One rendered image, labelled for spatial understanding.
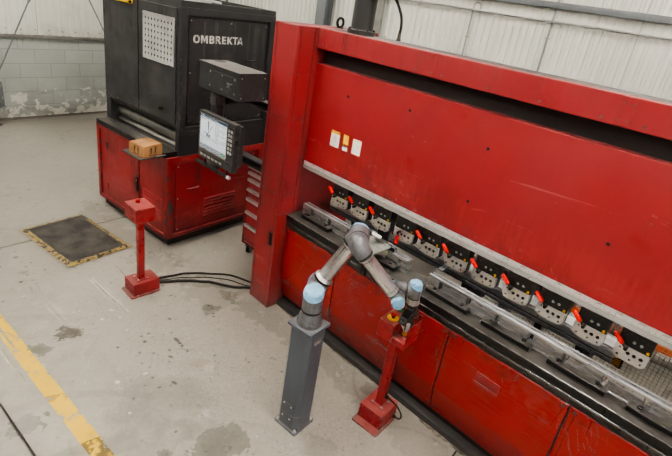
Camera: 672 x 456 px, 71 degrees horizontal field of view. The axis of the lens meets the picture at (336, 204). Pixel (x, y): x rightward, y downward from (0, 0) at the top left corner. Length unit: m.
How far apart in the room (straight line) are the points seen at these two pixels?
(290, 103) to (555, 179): 1.83
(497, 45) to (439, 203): 4.60
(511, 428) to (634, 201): 1.45
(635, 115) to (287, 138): 2.18
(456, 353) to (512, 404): 0.40
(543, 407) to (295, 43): 2.68
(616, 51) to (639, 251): 4.60
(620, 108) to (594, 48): 4.49
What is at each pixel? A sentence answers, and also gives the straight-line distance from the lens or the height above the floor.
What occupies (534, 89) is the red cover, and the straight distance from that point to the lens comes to 2.64.
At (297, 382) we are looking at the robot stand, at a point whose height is 0.40.
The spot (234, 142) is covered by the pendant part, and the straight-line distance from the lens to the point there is 3.42.
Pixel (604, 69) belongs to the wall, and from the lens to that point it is 6.95.
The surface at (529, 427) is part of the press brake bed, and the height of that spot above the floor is 0.49.
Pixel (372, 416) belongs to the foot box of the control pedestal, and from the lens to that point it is 3.37.
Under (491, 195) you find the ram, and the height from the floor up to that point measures 1.63.
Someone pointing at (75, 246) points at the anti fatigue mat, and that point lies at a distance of 5.10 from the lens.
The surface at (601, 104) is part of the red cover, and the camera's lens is 2.54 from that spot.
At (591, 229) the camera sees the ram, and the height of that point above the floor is 1.66.
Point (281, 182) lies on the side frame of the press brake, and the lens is 3.64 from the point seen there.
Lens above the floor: 2.49
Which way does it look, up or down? 23 degrees down
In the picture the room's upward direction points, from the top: 9 degrees clockwise
